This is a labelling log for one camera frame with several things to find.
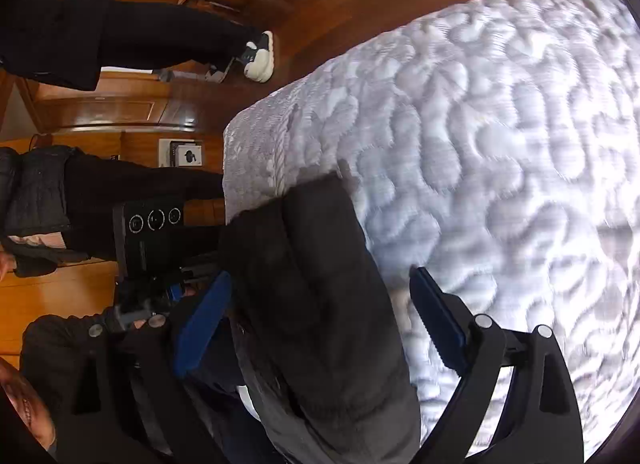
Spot grey quilted bedspread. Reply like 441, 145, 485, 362
222, 0, 640, 460

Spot person's black puffer jacket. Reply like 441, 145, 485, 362
0, 144, 93, 279

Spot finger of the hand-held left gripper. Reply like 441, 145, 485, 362
167, 278, 201, 301
180, 251, 223, 277

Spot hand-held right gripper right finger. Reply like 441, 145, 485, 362
409, 266, 585, 464

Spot wooden wardrobe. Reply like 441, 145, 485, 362
0, 0, 226, 217

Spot grey metal bar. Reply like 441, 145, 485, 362
151, 56, 236, 85

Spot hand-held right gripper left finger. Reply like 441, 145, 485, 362
55, 271, 234, 464

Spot person's left forearm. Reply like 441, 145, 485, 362
19, 311, 126, 395

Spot black pants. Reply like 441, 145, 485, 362
219, 173, 422, 464

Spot person's face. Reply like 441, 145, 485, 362
0, 359, 57, 451

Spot white box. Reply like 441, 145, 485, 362
159, 139, 205, 167

